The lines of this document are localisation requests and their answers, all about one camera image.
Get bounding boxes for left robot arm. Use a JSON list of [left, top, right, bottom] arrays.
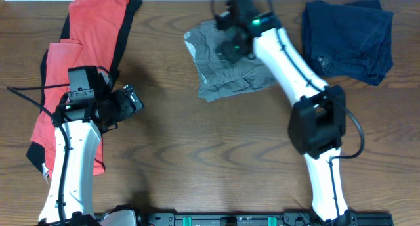
[[39, 66, 144, 225]]

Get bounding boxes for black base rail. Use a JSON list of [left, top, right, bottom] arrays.
[[94, 212, 394, 226]]

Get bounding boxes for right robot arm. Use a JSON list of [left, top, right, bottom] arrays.
[[214, 0, 354, 225]]

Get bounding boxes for red soccer t-shirt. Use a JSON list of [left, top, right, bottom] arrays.
[[26, 0, 142, 179]]

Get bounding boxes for folded navy blue garment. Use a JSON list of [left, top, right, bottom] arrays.
[[301, 0, 394, 86]]

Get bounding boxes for grey shorts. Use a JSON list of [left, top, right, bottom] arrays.
[[184, 21, 276, 102]]

